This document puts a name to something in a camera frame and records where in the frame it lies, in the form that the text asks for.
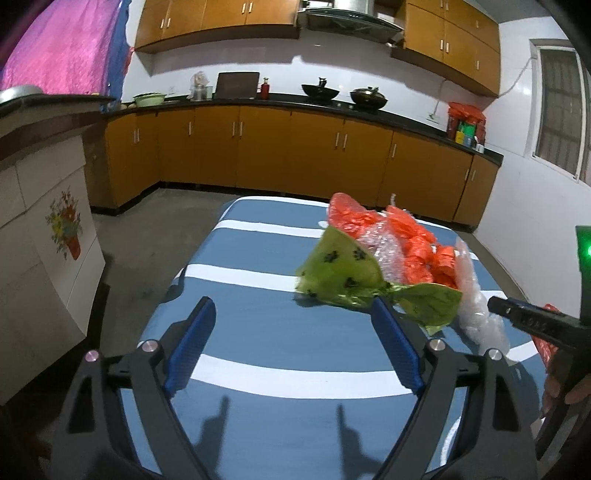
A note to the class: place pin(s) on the black lidded pot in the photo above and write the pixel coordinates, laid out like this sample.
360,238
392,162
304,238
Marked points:
368,99

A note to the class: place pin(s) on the pink hanging cloth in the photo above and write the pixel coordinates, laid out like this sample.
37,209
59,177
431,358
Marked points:
64,49

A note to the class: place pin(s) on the dark cutting board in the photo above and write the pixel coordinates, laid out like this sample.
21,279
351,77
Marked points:
236,85

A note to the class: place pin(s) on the steel range hood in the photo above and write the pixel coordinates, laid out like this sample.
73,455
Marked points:
352,18

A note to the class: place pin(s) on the wooden kitchen cabinets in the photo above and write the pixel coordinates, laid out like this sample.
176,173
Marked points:
452,39
287,145

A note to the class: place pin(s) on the wooden lower kitchen cabinets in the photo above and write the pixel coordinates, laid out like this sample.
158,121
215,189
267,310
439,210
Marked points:
287,145

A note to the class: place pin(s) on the clear glass jar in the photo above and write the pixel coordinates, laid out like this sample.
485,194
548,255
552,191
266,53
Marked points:
200,88

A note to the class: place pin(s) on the wooden upper kitchen cabinets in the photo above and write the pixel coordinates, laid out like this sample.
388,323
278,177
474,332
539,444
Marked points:
452,39

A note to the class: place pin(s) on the green paw print bag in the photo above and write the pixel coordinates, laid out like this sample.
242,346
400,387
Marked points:
342,272

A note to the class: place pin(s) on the red plastic bag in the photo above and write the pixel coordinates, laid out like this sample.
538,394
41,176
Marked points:
406,251

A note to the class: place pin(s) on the green basin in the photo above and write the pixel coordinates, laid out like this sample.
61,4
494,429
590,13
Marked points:
149,99

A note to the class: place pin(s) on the red bottle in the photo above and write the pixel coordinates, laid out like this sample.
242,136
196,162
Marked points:
264,91

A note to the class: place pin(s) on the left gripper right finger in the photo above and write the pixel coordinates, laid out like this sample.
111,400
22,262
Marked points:
404,342

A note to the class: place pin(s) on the barred window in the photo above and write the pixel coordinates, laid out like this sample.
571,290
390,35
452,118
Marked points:
562,108

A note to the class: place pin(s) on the blue white striped tablecloth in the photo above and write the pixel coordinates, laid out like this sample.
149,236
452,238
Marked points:
287,388

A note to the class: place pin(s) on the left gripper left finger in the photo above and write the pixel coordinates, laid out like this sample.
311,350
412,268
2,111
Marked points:
184,342

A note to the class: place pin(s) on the red bag of condiments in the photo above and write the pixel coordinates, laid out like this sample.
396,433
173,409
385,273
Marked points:
466,125

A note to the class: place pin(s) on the clear bubble wrap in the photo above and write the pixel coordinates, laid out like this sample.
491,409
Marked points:
476,322

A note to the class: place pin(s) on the white flower decorated cabinet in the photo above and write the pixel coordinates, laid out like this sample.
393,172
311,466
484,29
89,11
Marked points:
51,259

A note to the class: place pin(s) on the black wok with ladle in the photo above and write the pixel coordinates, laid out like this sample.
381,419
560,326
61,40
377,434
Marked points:
320,92

